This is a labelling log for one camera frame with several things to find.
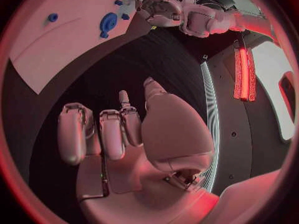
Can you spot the blue peg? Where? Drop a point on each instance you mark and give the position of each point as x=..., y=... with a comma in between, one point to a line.
x=52, y=17

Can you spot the white task board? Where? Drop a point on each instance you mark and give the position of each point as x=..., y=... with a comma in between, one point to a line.
x=65, y=33

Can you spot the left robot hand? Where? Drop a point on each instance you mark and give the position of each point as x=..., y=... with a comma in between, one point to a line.
x=161, y=9

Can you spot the blue block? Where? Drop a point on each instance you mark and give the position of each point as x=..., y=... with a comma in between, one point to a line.
x=125, y=16
x=118, y=3

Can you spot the glowing light bar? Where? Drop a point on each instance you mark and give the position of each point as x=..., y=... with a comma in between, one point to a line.
x=244, y=74

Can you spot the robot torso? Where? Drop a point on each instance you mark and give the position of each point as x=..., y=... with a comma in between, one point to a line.
x=243, y=115

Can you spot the blue gear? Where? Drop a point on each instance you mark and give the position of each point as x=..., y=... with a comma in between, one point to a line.
x=108, y=21

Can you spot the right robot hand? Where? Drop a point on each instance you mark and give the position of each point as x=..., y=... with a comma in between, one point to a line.
x=172, y=130

